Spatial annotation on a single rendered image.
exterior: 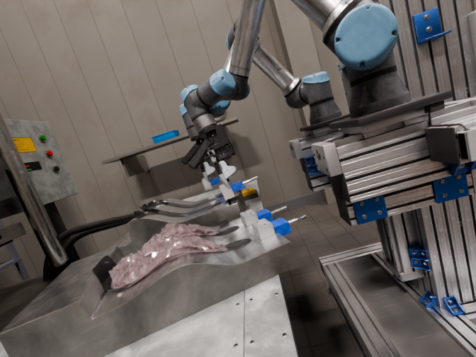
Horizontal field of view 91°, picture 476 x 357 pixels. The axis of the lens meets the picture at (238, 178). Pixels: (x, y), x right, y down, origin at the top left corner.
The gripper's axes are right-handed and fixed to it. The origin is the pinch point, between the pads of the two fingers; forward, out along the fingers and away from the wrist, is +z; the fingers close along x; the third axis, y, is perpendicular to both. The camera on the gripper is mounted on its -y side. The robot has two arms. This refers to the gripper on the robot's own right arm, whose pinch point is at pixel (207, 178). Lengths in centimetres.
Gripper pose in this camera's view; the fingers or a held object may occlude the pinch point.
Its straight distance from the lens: 111.9
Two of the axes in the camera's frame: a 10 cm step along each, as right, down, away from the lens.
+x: 0.4, -1.7, 9.8
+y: 9.5, -3.0, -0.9
